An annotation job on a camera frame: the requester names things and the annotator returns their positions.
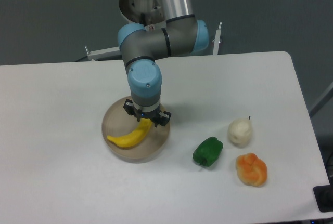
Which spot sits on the white metal bracket right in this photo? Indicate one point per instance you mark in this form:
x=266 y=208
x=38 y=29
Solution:
x=217 y=40

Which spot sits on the green toy bell pepper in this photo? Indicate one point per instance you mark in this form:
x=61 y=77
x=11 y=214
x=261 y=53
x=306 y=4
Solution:
x=208 y=152

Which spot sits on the grey table leg strut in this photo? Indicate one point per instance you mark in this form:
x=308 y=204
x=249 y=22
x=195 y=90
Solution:
x=321 y=101

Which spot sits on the white toy pear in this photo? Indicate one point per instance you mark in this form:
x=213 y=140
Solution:
x=240 y=131

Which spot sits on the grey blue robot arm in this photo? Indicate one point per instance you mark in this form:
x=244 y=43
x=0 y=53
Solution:
x=144 y=76

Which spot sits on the white metal bracket left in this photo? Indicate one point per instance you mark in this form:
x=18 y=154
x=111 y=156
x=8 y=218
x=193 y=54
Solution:
x=112 y=53

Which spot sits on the beige round plate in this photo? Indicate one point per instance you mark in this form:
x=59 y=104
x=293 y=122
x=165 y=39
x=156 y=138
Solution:
x=117 y=122

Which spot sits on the yellow toy banana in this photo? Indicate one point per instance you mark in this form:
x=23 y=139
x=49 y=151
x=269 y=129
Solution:
x=134 y=137

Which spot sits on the white metal bracket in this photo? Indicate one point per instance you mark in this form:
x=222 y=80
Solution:
x=112 y=53
x=217 y=40

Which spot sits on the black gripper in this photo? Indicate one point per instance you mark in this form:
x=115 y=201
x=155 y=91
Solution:
x=147 y=112

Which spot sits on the black device at edge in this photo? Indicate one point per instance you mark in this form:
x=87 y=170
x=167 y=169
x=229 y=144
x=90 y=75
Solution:
x=323 y=196

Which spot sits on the orange toy bread roll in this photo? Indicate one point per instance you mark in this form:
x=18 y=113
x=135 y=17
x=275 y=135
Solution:
x=251 y=170

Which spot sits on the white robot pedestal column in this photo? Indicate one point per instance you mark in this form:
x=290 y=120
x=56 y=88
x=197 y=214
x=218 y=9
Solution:
x=143 y=8

